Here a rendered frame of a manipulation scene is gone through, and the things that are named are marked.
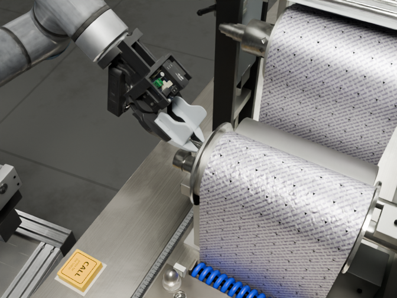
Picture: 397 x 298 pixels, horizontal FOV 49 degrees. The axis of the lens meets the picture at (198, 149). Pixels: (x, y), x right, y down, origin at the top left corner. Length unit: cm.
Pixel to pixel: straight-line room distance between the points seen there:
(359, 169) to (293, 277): 21
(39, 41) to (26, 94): 221
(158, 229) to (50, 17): 57
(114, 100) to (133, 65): 10
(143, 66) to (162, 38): 258
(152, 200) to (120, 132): 146
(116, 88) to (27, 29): 16
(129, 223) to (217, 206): 43
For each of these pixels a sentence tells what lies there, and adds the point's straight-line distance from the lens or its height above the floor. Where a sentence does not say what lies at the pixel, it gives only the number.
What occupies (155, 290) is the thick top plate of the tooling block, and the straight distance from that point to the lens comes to 85.
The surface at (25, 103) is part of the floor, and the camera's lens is 289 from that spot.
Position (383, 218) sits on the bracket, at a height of 129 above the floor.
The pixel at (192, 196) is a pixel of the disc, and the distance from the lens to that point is 69.
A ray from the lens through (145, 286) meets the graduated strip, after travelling 100.
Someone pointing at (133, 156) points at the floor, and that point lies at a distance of 241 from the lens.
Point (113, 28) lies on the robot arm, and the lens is 67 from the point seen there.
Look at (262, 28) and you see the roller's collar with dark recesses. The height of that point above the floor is 137.
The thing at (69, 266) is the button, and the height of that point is 92.
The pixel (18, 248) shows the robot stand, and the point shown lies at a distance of 197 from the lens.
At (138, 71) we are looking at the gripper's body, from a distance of 66.
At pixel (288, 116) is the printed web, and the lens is 83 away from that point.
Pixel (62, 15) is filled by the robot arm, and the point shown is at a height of 147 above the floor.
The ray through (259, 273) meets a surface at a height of 109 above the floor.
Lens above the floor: 181
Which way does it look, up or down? 48 degrees down
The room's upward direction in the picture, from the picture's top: straight up
